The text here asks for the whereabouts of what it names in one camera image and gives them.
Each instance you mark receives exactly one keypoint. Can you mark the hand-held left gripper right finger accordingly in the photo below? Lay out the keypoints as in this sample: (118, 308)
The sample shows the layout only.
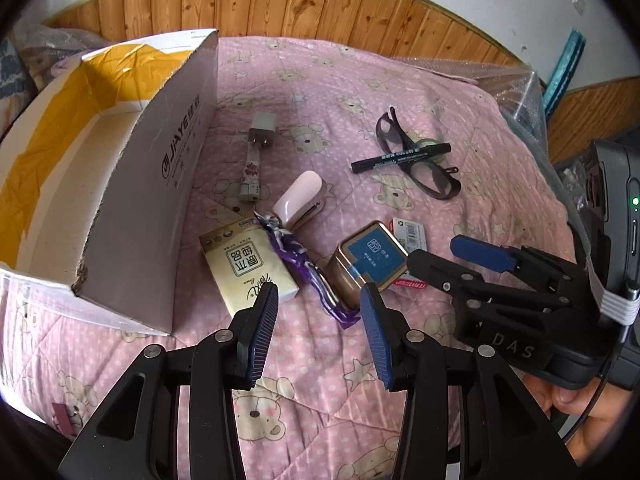
(375, 330)

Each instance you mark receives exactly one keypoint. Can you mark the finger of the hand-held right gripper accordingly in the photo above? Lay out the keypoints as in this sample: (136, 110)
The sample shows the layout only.
(440, 272)
(480, 252)

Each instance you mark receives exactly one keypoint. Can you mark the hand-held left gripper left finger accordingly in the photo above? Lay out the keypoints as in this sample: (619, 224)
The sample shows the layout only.
(262, 330)

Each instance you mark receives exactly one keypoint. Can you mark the red white staple box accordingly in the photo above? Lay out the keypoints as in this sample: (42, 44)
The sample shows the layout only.
(412, 232)

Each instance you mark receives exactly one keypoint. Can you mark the cream tissue pack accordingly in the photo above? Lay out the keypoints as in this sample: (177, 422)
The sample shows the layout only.
(240, 265)

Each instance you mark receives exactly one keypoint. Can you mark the square tin with blue lid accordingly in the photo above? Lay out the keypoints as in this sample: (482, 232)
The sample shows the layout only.
(372, 255)

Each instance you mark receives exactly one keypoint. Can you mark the purple silver action figure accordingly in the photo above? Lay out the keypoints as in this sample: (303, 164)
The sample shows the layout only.
(295, 255)

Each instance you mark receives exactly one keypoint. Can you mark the dark framed glasses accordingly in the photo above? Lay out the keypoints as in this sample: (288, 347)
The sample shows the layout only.
(430, 177)

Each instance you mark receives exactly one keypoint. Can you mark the green tape roll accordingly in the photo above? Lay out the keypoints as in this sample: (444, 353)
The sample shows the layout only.
(427, 144)

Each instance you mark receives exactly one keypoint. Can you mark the black marker pen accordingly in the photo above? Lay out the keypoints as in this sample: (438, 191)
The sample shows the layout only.
(400, 158)

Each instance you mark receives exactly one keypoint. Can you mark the pink stapler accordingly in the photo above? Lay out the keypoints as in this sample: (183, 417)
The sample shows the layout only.
(295, 197)

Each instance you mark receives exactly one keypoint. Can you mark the white cardboard box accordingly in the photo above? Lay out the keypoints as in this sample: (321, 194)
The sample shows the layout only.
(165, 160)

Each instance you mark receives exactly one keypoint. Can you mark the person's right hand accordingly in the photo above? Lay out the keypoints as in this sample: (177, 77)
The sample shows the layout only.
(575, 410)

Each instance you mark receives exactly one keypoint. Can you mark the grey plastic wrapped mattress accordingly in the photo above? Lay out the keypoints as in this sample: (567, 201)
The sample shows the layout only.
(545, 160)

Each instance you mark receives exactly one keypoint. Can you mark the pink bear print blanket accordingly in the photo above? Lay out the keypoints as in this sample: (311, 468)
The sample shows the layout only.
(325, 85)

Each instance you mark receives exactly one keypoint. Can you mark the teal ruler on wall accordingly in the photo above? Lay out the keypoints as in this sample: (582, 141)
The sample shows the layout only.
(562, 72)

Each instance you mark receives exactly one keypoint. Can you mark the white wall socket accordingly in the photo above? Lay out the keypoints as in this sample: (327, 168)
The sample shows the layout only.
(578, 4)

